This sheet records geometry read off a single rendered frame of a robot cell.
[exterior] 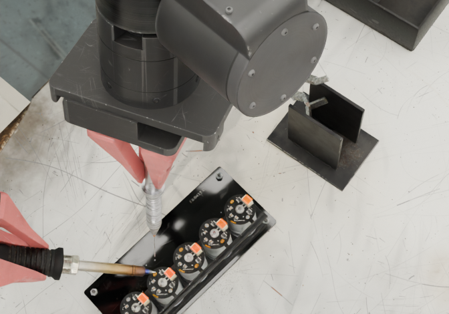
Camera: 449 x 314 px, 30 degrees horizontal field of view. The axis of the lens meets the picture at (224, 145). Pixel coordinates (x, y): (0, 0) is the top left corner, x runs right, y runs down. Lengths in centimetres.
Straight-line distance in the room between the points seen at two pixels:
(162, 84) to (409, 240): 34
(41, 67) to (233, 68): 134
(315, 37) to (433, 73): 41
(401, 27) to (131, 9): 40
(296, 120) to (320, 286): 14
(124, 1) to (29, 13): 134
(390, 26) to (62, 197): 33
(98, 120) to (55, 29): 124
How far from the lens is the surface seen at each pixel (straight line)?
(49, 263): 64
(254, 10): 35
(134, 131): 48
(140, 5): 42
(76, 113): 49
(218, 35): 37
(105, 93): 48
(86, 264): 65
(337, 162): 72
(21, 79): 169
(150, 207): 58
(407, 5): 82
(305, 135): 72
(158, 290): 66
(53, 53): 170
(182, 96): 47
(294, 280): 72
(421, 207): 75
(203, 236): 67
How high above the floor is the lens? 146
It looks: 69 degrees down
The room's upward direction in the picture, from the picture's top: 11 degrees counter-clockwise
